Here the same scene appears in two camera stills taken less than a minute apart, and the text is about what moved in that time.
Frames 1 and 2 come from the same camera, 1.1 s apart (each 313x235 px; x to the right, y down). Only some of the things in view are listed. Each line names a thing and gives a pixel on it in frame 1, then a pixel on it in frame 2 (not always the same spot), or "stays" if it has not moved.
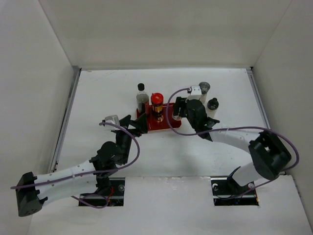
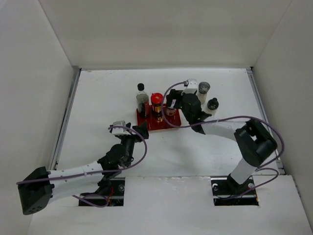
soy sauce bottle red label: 142,100 stays
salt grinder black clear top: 204,87 stays
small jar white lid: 177,117 → 170,112
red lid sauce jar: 157,100 stays
